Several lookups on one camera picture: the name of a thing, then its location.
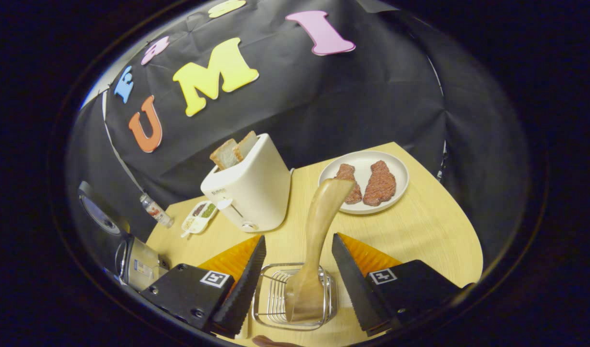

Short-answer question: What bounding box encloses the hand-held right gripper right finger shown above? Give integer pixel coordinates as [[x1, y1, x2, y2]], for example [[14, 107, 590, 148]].
[[331, 233, 464, 337]]

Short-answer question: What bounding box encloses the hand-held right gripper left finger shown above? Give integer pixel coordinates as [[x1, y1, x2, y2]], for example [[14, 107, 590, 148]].
[[140, 235, 267, 339]]

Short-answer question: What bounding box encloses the wire chopstick holder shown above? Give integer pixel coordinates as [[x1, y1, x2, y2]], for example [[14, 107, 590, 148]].
[[251, 263, 338, 332]]

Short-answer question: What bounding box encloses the wooden spoon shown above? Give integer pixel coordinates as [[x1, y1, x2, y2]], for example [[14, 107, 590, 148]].
[[285, 178, 357, 322]]

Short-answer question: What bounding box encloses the dark grey rice cooker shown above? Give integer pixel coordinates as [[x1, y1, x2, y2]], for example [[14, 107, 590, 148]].
[[77, 181, 171, 292]]

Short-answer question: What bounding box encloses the white divided condiment dish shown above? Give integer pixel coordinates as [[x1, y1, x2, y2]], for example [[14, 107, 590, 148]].
[[181, 200, 219, 238]]

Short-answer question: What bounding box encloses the brown meat patty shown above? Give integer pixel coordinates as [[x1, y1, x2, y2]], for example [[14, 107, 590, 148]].
[[363, 160, 397, 207], [334, 163, 363, 205]]

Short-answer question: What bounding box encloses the white toaster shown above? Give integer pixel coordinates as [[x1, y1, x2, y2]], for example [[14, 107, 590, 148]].
[[200, 133, 293, 234]]

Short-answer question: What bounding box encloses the small clear plastic bottle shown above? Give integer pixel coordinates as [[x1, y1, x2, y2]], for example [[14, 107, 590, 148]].
[[140, 193, 175, 228]]

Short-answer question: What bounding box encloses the white round plate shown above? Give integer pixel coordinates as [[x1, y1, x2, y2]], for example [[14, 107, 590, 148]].
[[318, 150, 410, 215]]

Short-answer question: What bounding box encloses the toasted bread slice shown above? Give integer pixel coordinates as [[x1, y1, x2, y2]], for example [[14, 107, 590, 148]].
[[233, 131, 258, 161], [209, 139, 241, 170]]

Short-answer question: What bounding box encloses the black backdrop cloth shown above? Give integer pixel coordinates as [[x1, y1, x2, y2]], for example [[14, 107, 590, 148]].
[[66, 0, 531, 270]]

